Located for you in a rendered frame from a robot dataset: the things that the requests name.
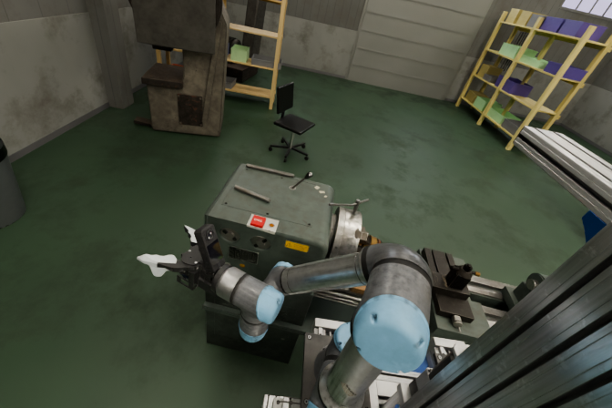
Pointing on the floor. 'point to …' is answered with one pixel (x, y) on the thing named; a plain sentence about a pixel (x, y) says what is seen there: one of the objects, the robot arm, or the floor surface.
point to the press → (180, 35)
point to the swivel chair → (290, 120)
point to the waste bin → (9, 191)
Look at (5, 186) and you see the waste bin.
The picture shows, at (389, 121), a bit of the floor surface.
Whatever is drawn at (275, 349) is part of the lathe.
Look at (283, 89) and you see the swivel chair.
